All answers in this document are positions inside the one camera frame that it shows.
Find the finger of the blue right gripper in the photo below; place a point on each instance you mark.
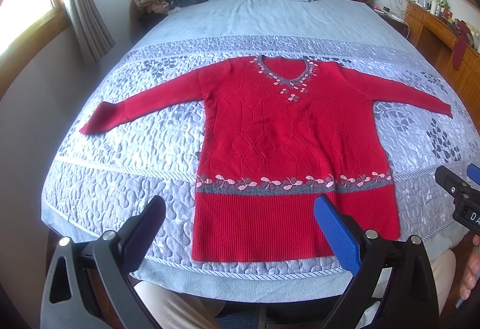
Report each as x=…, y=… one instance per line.
x=473, y=172

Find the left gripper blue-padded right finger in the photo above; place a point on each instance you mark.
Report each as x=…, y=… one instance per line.
x=410, y=298

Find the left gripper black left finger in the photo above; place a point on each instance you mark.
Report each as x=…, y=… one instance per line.
x=78, y=271

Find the red knit sweater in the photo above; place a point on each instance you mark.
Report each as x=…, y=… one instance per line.
x=279, y=133

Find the person's right hand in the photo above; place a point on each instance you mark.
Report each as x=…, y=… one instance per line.
x=470, y=277

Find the person's beige trouser legs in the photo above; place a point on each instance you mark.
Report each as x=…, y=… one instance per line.
x=178, y=310

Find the quilted grey floral bedspread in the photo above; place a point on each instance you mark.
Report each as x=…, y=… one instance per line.
x=97, y=181

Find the wooden desk cabinet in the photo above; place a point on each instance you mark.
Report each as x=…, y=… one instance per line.
x=435, y=41

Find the dark red cloth on desk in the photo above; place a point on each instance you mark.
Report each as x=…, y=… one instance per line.
x=459, y=48

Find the grey curtain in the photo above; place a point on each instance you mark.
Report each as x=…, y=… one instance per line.
x=94, y=39

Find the window with wooden frame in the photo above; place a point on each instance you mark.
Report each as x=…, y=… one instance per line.
x=27, y=26

